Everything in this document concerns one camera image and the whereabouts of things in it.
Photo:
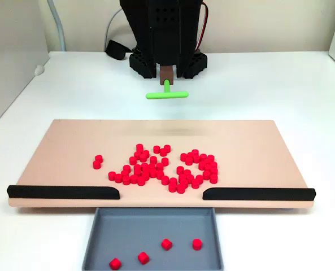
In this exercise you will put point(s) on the black foam rail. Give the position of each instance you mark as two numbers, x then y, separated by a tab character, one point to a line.
257	194
62	192

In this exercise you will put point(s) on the white flexible tube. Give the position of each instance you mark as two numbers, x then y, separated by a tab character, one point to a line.
61	39

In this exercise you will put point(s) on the grey shallow tray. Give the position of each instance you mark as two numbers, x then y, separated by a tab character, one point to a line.
156	226

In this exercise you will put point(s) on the beige flat board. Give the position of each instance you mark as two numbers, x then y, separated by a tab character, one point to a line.
71	155

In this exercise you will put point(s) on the white panel foot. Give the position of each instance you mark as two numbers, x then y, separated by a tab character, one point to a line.
38	69

